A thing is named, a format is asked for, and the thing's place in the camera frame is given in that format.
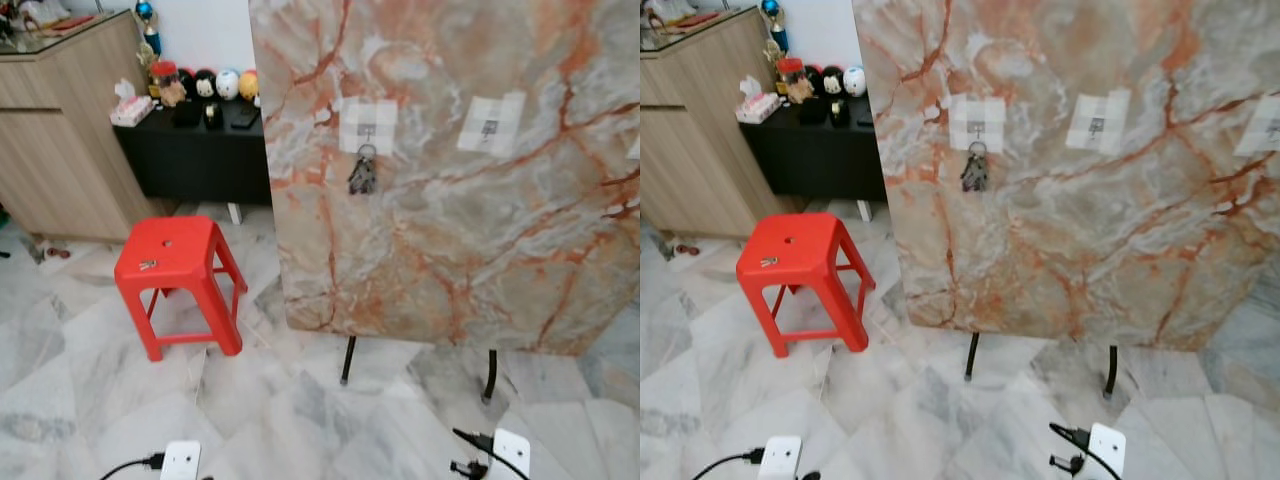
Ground orange veined marble board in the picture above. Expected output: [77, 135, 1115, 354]
[853, 0, 1280, 353]
[248, 0, 641, 356]

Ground red plastic stool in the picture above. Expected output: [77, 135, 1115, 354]
[736, 211, 877, 359]
[113, 214, 249, 363]

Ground light wooden cabinet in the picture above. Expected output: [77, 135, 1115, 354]
[0, 10, 166, 244]
[640, 5, 801, 241]

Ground black low console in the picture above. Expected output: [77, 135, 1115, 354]
[113, 98, 273, 208]
[740, 93, 889, 203]

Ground pink tissue pack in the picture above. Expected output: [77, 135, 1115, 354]
[110, 80, 154, 127]
[737, 76, 781, 124]

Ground red lidded clear jar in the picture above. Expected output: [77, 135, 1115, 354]
[778, 57, 813, 104]
[150, 61, 186, 107]

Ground small gold trophy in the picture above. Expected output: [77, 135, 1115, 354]
[764, 37, 787, 93]
[139, 40, 161, 97]

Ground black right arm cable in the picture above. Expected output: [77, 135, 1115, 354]
[1049, 422, 1116, 480]
[453, 428, 531, 480]

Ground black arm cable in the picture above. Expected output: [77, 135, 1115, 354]
[453, 428, 531, 480]
[692, 448, 767, 480]
[97, 453, 166, 480]
[1049, 422, 1116, 480]

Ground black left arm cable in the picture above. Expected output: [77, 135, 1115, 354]
[692, 448, 767, 480]
[97, 453, 166, 480]

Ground dark key bunch with ring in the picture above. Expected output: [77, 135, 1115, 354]
[347, 144, 379, 197]
[960, 142, 990, 194]

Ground clear adhesive wall hook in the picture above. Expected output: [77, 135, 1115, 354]
[458, 92, 527, 157]
[340, 97, 399, 154]
[950, 95, 1006, 153]
[1236, 122, 1280, 158]
[1066, 89, 1132, 153]

